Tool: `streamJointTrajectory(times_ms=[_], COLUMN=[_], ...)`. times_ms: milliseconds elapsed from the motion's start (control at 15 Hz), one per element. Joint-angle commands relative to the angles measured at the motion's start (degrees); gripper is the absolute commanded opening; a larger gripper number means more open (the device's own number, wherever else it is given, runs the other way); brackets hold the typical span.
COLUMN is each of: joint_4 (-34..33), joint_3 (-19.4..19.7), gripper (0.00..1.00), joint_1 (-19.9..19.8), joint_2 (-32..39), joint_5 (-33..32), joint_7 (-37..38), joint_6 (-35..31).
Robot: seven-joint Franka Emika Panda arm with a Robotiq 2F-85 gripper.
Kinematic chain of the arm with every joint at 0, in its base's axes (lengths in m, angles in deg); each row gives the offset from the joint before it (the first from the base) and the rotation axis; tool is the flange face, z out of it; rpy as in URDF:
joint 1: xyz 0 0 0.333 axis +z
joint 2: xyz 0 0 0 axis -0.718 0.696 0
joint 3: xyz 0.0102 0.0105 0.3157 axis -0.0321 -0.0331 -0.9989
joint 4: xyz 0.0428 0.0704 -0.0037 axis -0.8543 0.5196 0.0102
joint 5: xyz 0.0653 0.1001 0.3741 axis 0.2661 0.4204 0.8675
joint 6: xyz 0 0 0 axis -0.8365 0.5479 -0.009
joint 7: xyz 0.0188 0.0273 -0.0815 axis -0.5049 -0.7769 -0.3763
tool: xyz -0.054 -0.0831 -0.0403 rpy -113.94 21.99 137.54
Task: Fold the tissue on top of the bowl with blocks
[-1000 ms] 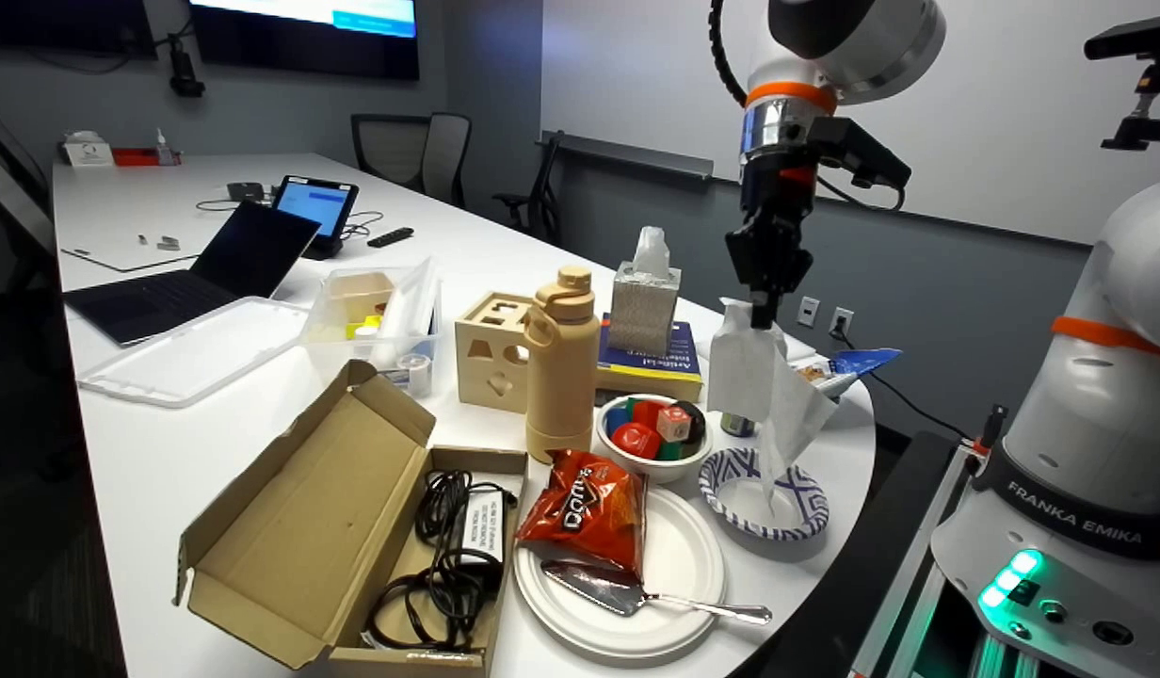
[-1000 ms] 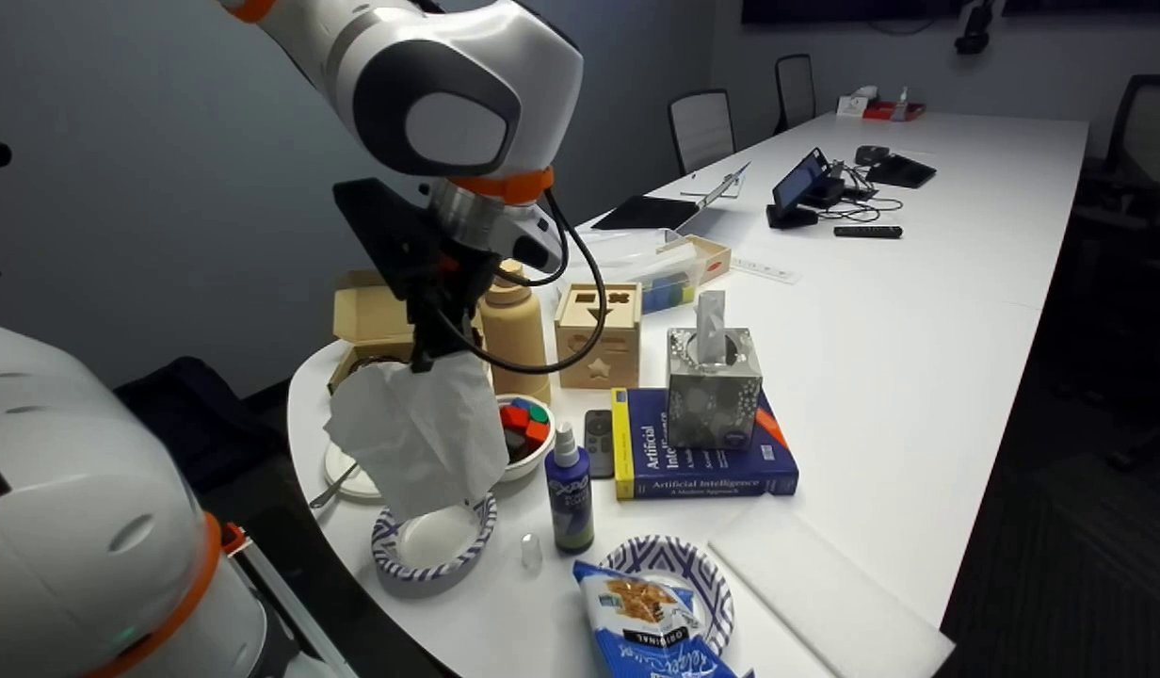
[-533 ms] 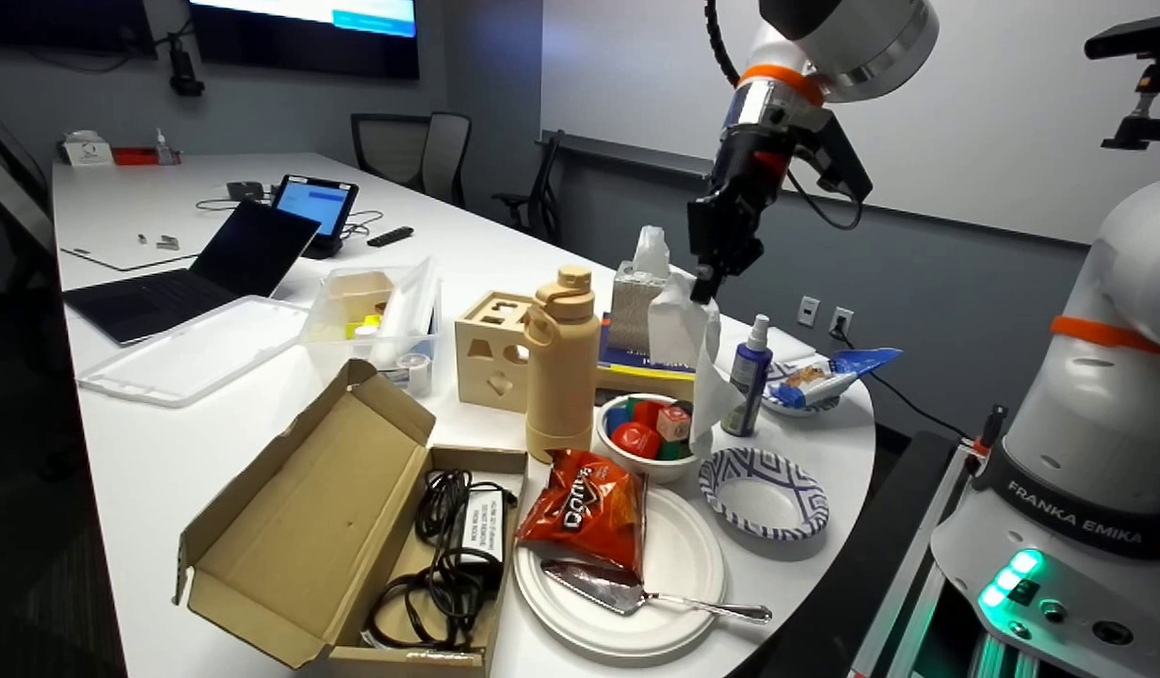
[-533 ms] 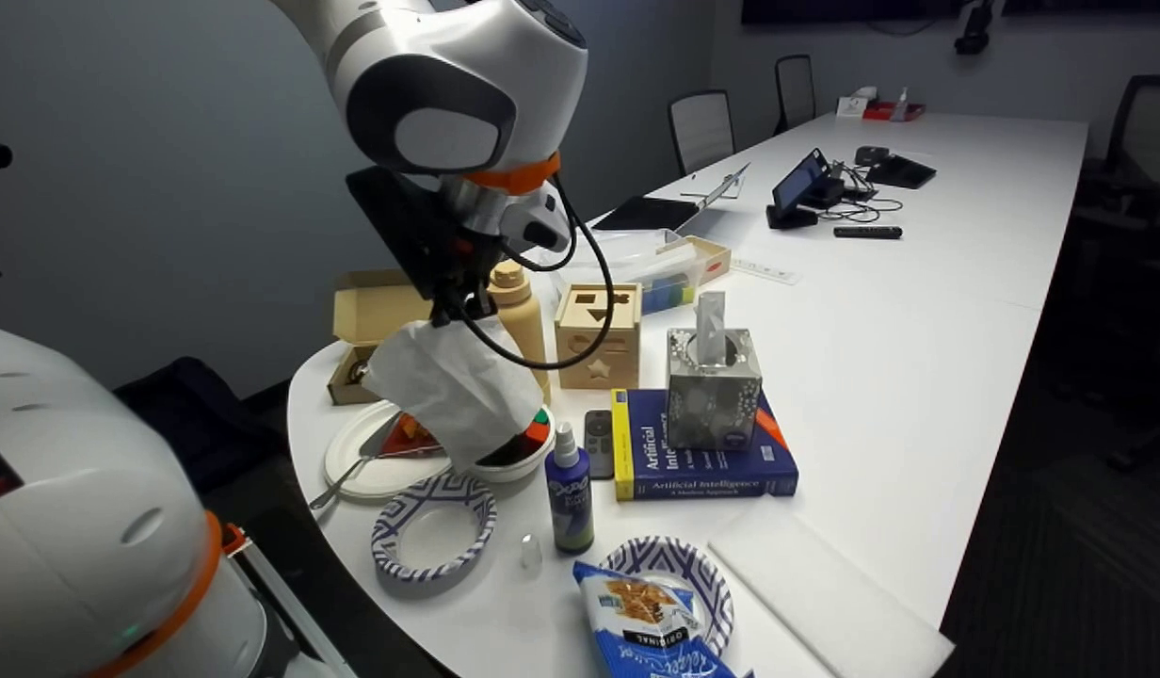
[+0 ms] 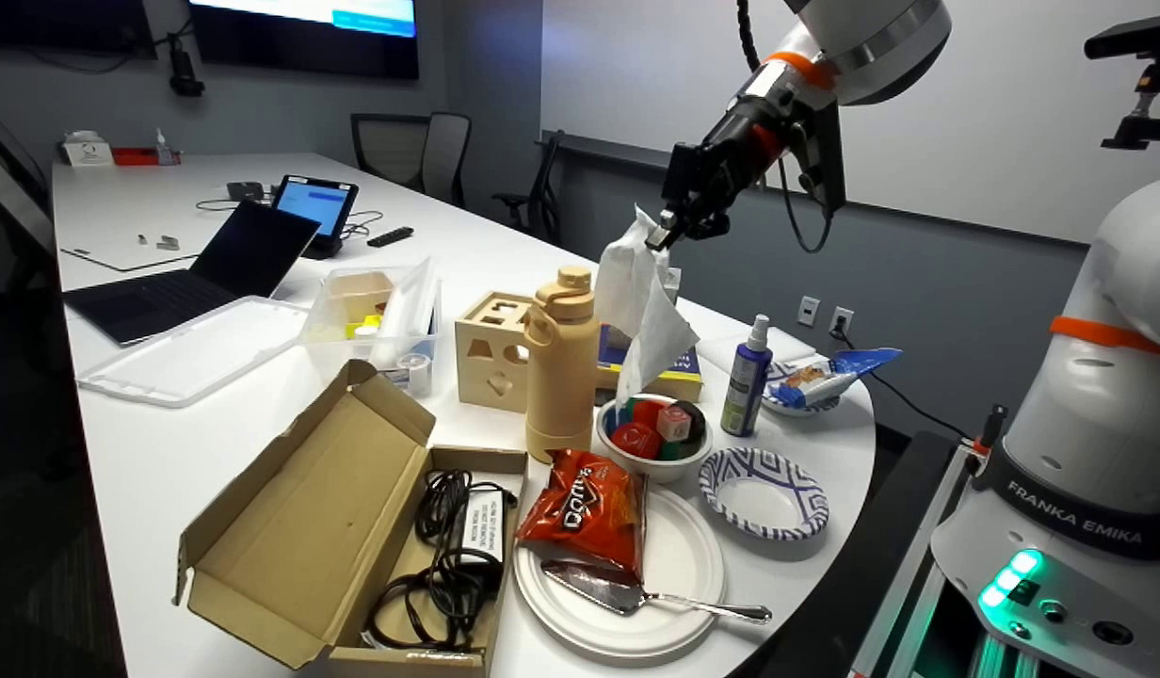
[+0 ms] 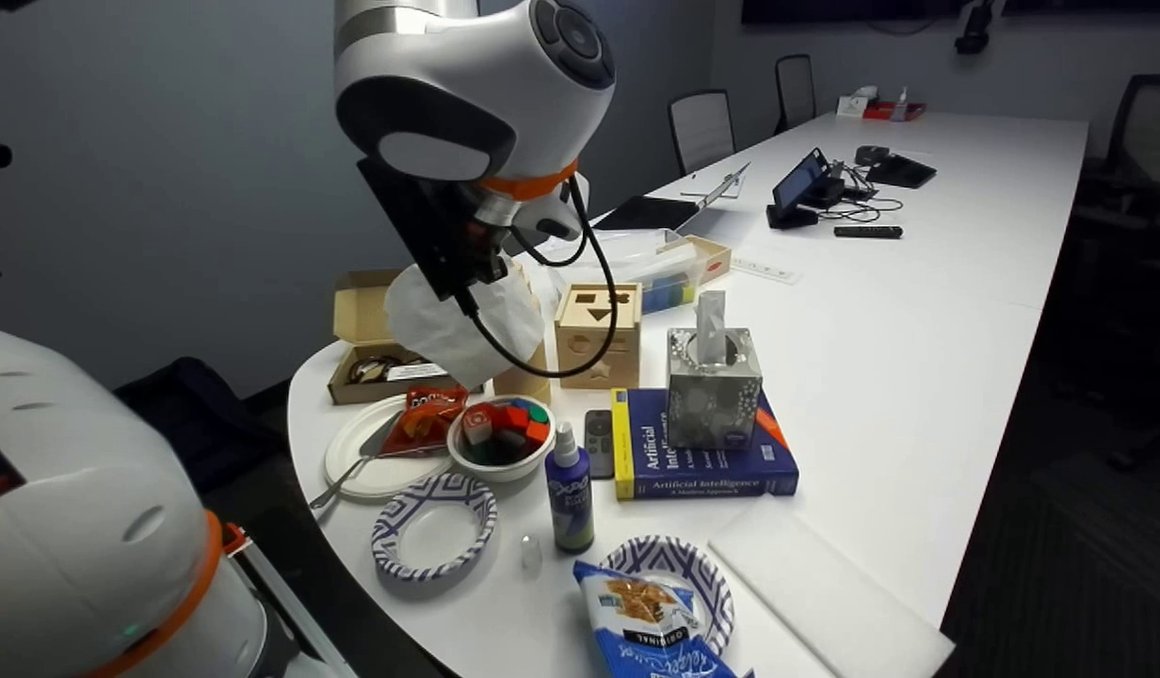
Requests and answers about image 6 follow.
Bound black pouch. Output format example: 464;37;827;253
849;144;937;194

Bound white bowl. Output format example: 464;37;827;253
443;392;561;487

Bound red Doritos chip bag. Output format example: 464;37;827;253
381;382;474;459

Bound metal serving spoon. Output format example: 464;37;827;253
303;419;402;525

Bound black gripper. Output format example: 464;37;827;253
353;156;507;317

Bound blue yellow textbook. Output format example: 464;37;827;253
605;386;802;507

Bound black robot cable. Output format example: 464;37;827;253
460;173;626;386

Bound red flat object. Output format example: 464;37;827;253
857;99;931;124

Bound wooden shape sorter box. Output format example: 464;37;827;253
554;278;648;392

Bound black tablet with stand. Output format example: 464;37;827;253
763;144;848;233

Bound grey remote control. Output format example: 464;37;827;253
578;409;618;484

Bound white paper tissue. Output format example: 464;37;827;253
384;257;554;392
687;286;731;370

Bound white sign box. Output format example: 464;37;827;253
834;85;881;124

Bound blue patterned paper plate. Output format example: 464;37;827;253
367;469;499;588
597;532;739;655

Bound black webcam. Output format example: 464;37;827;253
951;0;999;56

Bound white flat sheet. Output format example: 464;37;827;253
709;503;961;678

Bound blue white snack bag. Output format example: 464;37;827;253
567;559;745;678

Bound grey office chair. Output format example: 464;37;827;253
770;50;819;129
1079;72;1160;293
667;87;740;176

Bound white paper sheets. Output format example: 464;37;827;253
652;158;751;212

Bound blue spray bottle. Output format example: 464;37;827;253
543;422;597;559

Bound plain white paper plate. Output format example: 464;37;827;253
320;396;464;507

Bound open cardboard box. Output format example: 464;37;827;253
325;269;464;409

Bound grey tissue box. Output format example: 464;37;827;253
664;325;766;454

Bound black round block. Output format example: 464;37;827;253
478;425;535;469

